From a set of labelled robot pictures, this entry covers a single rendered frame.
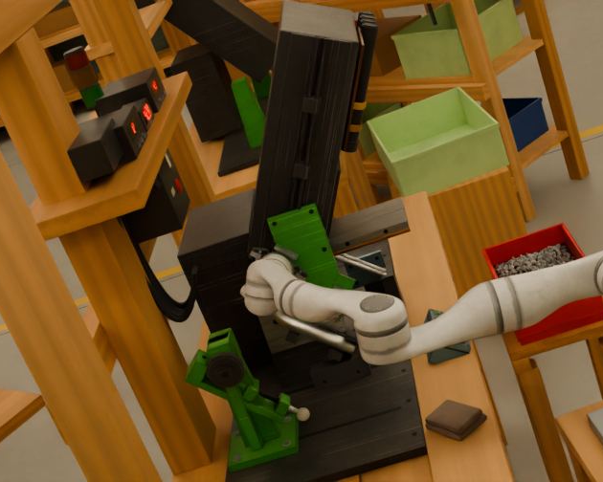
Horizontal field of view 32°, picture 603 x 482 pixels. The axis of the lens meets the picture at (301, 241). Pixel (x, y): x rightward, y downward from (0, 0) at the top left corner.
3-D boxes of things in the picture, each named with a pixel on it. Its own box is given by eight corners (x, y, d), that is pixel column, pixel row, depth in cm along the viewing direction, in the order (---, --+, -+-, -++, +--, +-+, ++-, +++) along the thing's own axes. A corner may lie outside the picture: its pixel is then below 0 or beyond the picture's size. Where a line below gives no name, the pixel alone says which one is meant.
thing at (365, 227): (405, 207, 261) (401, 196, 260) (411, 231, 246) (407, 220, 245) (256, 255, 266) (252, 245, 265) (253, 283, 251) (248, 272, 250)
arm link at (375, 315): (272, 286, 192) (281, 326, 195) (377, 321, 173) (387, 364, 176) (308, 263, 197) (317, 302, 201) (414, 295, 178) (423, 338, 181)
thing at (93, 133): (127, 147, 216) (113, 117, 213) (115, 172, 202) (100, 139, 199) (95, 159, 217) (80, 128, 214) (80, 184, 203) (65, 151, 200)
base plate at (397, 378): (388, 234, 306) (386, 229, 305) (429, 453, 204) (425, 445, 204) (251, 279, 311) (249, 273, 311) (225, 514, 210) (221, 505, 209)
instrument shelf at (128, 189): (192, 84, 279) (187, 70, 277) (145, 208, 196) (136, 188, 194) (105, 115, 282) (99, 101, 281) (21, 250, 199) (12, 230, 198)
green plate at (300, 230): (347, 284, 245) (317, 198, 243) (346, 291, 237) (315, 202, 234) (300, 299, 246) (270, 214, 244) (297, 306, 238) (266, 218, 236)
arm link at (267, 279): (268, 255, 207) (316, 270, 197) (264, 299, 209) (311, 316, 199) (240, 257, 203) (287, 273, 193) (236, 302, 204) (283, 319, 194)
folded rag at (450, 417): (425, 429, 209) (420, 417, 207) (452, 406, 212) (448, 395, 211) (461, 443, 201) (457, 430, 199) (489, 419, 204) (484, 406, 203)
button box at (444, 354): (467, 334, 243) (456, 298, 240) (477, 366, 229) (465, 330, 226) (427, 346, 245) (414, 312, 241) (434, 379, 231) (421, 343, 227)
